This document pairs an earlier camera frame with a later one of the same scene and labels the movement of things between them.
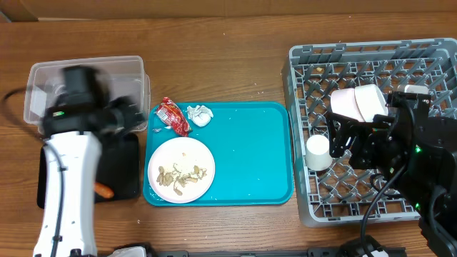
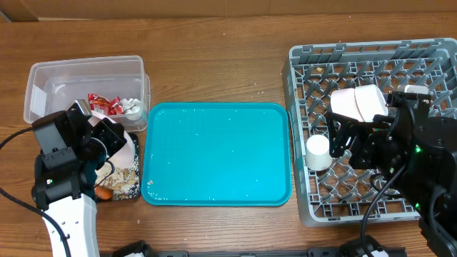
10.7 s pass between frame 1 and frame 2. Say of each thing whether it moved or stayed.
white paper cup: stayed
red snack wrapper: moved
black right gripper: stayed
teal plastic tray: stayed
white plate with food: moved
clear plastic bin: stayed
